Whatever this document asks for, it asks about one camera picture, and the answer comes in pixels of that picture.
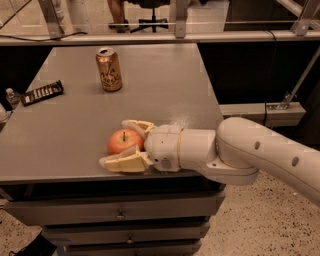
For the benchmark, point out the grey metal frame rail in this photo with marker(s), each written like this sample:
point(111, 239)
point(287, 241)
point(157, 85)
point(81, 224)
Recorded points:
point(83, 39)

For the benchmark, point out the grey drawer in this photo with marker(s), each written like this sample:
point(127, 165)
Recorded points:
point(120, 208)
point(127, 233)
point(156, 248)

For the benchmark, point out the person leg in background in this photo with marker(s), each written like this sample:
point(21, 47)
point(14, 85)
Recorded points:
point(116, 8)

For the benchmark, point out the clear plastic water bottle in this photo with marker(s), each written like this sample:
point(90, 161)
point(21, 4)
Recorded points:
point(13, 98)

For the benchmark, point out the red apple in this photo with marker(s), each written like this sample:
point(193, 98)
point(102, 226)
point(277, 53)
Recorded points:
point(122, 140)

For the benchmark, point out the top grey drawer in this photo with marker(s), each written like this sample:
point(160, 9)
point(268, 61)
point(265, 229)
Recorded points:
point(120, 208)

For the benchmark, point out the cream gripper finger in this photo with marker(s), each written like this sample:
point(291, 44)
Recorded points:
point(131, 160)
point(143, 128)

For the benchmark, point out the gold soda can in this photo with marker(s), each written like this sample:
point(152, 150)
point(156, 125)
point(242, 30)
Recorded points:
point(109, 69)

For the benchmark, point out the grey drawer cabinet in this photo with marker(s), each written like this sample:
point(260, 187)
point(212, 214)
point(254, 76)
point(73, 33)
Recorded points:
point(51, 150)

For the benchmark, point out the bottom grey drawer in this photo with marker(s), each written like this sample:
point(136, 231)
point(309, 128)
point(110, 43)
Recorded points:
point(156, 248)

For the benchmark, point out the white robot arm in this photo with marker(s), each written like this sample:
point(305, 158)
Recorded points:
point(232, 154)

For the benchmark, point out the grey metal floor beam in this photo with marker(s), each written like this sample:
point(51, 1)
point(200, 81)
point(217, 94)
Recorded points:
point(267, 114)

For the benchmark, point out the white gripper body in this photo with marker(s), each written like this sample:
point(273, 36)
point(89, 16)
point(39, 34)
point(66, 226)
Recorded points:
point(162, 146)

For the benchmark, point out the middle grey drawer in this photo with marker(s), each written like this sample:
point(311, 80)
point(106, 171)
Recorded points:
point(127, 233)

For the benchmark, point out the black office chair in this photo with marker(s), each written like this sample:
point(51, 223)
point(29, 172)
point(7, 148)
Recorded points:
point(153, 22)

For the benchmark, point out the black snack bar wrapper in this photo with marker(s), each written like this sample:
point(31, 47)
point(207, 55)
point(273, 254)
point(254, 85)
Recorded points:
point(43, 93)

